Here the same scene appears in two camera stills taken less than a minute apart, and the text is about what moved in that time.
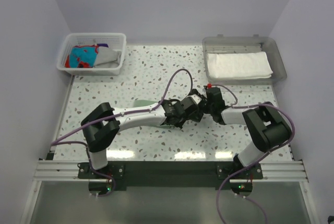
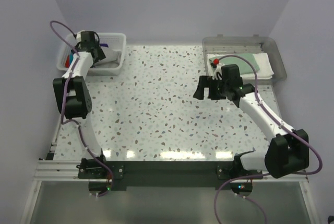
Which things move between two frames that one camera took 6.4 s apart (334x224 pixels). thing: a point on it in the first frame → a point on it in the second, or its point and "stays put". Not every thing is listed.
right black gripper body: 208,108 → 221,87
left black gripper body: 182,120 → 100,55
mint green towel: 143,103 → 246,66
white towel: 238,65 stays put
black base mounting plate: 170,175 stays put
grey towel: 107,58 stays put
